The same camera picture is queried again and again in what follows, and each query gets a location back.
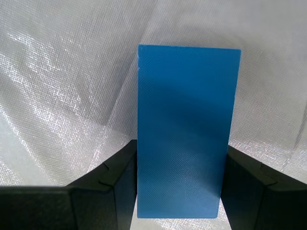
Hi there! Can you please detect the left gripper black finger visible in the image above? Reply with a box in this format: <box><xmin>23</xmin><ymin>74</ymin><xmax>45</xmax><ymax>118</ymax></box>
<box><xmin>0</xmin><ymin>139</ymin><xmax>138</xmax><ymax>230</ymax></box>
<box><xmin>220</xmin><ymin>145</ymin><xmax>307</xmax><ymax>230</ymax></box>

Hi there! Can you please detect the blue rectangular block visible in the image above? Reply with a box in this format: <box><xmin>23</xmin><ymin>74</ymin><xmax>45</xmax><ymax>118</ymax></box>
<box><xmin>136</xmin><ymin>44</ymin><xmax>242</xmax><ymax>219</ymax></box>

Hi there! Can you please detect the white table cloth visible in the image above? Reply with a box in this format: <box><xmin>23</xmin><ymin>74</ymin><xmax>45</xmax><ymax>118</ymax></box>
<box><xmin>0</xmin><ymin>0</ymin><xmax>307</xmax><ymax>230</ymax></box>

